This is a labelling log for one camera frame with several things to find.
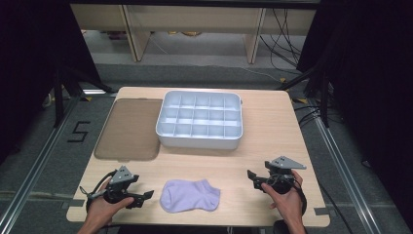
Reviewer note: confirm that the black metal stand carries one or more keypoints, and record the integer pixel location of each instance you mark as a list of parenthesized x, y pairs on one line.
[(324, 97), (58, 97)]

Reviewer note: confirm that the light purple sock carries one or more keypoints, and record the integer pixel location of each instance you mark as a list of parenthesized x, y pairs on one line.
[(190, 196)]

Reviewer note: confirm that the black box under table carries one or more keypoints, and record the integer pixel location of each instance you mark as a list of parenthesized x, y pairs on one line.
[(280, 227)]

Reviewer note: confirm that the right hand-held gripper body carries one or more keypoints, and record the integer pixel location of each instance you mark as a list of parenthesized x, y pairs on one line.
[(281, 172)]

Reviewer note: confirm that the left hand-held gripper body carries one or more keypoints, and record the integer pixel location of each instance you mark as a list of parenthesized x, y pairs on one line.
[(120, 177)]

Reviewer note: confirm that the person's left hand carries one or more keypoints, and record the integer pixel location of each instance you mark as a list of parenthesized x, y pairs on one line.
[(102, 211)]

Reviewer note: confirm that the aluminium floor rail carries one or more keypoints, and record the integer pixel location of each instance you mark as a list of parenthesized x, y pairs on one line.
[(35, 162), (344, 175)]

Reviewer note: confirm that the brown translucent plastic lid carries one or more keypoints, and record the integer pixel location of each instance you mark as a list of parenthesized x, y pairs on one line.
[(130, 130)]

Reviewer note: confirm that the black curtain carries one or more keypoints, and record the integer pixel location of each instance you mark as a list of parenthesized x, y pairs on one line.
[(367, 81), (35, 65)]

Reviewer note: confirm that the person's right hand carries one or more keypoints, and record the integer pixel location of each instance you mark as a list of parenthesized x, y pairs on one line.
[(285, 204)]

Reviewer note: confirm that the white compartment storage box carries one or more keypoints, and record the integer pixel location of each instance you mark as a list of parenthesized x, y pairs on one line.
[(198, 138)]

